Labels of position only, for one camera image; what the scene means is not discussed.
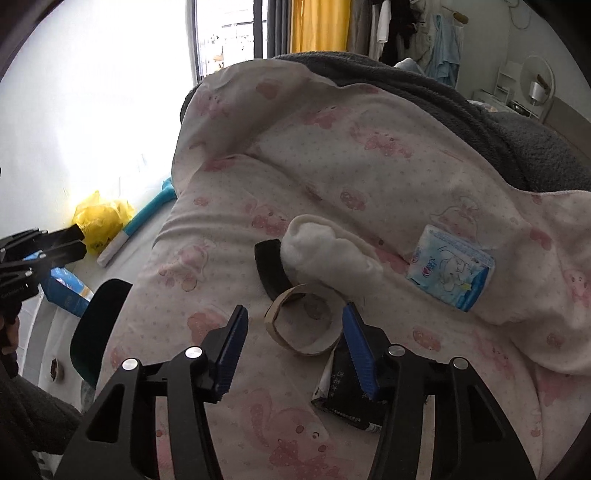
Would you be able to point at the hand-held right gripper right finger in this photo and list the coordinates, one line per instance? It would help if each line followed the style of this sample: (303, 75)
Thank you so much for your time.
(360, 350)

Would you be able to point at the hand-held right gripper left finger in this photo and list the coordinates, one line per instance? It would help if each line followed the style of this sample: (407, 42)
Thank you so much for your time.
(231, 350)

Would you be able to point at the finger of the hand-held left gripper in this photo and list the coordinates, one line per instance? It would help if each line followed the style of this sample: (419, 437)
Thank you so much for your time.
(64, 258)
(69, 234)

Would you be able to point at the small black box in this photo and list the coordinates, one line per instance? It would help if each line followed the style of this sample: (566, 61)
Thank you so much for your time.
(341, 397)

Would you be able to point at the cardboard tape core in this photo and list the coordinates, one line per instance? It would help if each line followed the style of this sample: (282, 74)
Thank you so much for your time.
(281, 332)

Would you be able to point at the dark plastic bin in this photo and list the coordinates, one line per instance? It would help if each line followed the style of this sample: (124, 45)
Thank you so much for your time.
(99, 323)

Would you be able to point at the blue white tissue pack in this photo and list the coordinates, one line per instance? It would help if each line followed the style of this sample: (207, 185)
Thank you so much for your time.
(450, 270)

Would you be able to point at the person's left forearm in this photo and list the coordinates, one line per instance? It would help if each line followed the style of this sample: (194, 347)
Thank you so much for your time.
(32, 424)

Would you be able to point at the blue packet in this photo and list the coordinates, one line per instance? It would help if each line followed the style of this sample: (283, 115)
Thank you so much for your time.
(67, 293)

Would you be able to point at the yellow plastic bag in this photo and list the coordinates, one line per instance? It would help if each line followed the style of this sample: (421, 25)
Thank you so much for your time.
(104, 219)

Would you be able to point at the blue plush dinosaur stick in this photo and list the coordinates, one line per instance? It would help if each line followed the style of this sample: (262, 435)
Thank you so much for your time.
(147, 207)

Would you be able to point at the small dark floor item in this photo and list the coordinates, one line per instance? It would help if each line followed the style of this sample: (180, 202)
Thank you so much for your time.
(56, 368)

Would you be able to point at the black tape roll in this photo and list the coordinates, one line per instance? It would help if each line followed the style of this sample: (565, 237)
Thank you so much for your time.
(270, 267)

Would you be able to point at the white crumpled sock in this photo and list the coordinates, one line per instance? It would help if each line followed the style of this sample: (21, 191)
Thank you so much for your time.
(323, 254)

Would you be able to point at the pink printed blanket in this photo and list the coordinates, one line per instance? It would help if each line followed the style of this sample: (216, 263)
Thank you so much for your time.
(323, 161)

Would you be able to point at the glass balcony door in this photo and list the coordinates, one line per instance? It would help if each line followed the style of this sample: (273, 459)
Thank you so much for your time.
(226, 37)

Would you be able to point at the dark grey fleece blanket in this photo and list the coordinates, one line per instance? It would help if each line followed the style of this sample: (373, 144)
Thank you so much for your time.
(461, 110)

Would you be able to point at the white vanity table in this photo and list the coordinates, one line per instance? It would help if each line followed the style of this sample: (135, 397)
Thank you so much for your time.
(485, 97)

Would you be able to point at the light blue plush toy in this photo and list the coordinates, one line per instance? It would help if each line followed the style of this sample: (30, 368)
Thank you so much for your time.
(408, 65)

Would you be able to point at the grey curtain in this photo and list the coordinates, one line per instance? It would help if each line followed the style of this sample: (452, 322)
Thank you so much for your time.
(279, 27)
(358, 27)

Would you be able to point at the white desktop shelf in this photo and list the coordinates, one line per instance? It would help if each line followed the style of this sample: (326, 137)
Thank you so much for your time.
(505, 81)

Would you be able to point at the light blue hanging garment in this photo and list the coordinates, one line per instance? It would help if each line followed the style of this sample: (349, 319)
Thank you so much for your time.
(445, 55)

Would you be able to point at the beige padded headboard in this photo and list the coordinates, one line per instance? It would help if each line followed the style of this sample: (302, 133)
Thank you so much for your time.
(572, 124)

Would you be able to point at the white table lamp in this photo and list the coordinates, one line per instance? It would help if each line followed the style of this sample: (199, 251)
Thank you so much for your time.
(537, 92)

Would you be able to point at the cream hanging jacket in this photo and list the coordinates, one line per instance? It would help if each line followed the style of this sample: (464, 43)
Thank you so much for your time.
(427, 37)

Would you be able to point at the white hanging shirt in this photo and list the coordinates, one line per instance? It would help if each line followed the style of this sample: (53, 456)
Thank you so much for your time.
(381, 27)

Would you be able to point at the black hanging garment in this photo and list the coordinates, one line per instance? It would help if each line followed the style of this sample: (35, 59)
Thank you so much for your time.
(404, 27)

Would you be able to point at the yellow curtain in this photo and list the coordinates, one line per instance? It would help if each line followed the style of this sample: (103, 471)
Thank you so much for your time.
(321, 23)

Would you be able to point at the round mirror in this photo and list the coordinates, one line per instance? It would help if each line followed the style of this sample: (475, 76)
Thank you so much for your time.
(535, 69)

